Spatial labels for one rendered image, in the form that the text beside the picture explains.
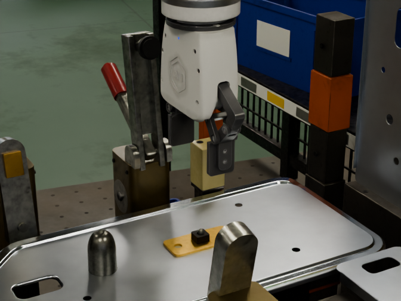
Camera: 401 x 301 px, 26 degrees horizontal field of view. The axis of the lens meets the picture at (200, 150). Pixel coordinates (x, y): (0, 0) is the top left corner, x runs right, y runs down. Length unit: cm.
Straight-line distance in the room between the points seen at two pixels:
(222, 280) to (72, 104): 353
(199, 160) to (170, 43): 24
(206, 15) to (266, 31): 61
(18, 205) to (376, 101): 47
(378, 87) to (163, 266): 36
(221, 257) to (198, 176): 33
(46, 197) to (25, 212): 75
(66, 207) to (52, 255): 77
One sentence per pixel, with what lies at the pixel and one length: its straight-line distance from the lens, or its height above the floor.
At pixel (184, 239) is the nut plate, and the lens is 104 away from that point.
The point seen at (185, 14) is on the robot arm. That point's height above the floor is 129.
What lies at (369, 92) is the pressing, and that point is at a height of 113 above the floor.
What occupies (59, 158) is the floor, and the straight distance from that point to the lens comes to 374.
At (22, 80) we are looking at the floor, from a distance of 472.
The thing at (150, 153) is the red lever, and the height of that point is 106.
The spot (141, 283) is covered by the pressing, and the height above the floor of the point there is 100.
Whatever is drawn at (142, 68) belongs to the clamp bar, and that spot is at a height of 117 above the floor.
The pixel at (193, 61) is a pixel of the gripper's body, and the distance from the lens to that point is 91.
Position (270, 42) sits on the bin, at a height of 109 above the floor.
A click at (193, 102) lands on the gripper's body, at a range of 92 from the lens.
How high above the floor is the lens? 152
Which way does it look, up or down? 24 degrees down
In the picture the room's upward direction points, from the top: straight up
